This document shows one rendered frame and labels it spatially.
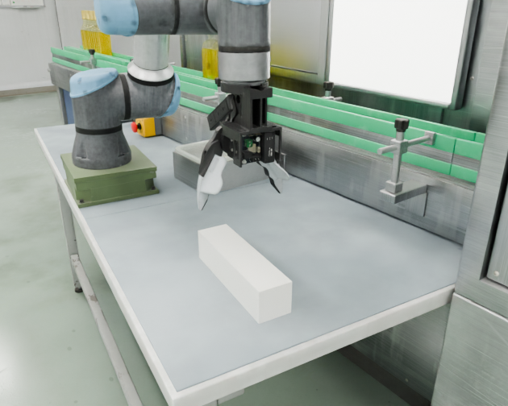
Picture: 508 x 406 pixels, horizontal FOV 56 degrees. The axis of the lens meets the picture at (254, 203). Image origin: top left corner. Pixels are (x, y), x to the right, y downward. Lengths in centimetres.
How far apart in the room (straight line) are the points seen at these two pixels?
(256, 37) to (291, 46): 92
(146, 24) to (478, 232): 61
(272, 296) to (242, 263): 9
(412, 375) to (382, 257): 71
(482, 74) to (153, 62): 76
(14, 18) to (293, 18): 600
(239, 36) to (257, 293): 38
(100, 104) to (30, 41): 616
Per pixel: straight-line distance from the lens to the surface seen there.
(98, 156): 125
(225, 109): 75
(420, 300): 88
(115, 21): 73
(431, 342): 153
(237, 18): 68
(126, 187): 125
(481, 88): 123
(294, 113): 136
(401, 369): 166
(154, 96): 125
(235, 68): 69
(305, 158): 132
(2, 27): 730
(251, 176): 132
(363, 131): 119
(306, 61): 155
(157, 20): 74
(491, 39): 122
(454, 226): 107
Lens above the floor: 123
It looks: 23 degrees down
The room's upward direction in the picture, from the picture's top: straight up
